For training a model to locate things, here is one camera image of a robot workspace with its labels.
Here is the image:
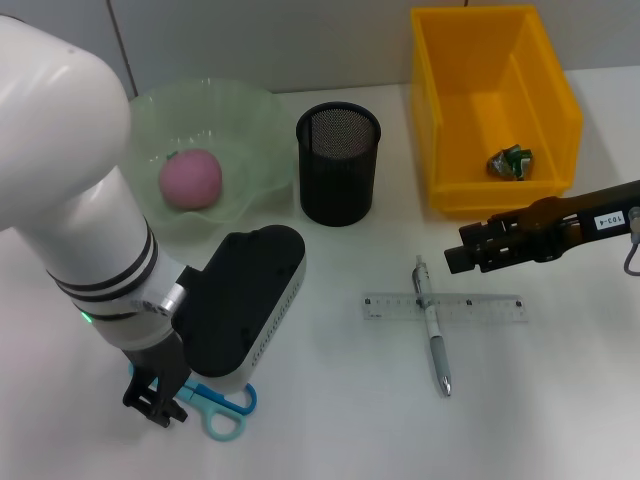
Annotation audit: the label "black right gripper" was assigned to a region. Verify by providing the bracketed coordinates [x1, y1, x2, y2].
[443, 179, 640, 274]

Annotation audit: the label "blue teal scissors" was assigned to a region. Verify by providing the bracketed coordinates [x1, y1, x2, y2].
[127, 362, 259, 444]

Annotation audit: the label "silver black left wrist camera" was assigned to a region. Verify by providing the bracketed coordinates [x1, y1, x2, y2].
[174, 224, 307, 394]

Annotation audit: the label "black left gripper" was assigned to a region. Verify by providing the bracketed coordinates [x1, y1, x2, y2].
[122, 333, 194, 429]

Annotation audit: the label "right arm connector cable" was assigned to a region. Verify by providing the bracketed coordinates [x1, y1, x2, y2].
[622, 206, 640, 276]

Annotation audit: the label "yellow plastic bin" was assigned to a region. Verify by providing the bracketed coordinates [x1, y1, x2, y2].
[410, 4, 585, 221]

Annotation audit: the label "pink peach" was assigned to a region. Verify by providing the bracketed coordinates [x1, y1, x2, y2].
[158, 148, 224, 210]

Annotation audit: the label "grey white ballpoint pen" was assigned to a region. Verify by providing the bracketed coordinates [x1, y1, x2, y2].
[412, 254, 454, 399]

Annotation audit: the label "black mesh pen holder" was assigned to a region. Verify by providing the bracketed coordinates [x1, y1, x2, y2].
[295, 102, 383, 229]

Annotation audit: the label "clear plastic ruler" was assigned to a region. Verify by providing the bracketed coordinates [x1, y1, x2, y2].
[362, 293, 530, 325]

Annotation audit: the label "translucent green fruit plate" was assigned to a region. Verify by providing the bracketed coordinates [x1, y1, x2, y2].
[127, 77, 297, 246]

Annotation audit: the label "green plastic wrapper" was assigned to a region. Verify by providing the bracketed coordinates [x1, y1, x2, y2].
[485, 143, 535, 181]

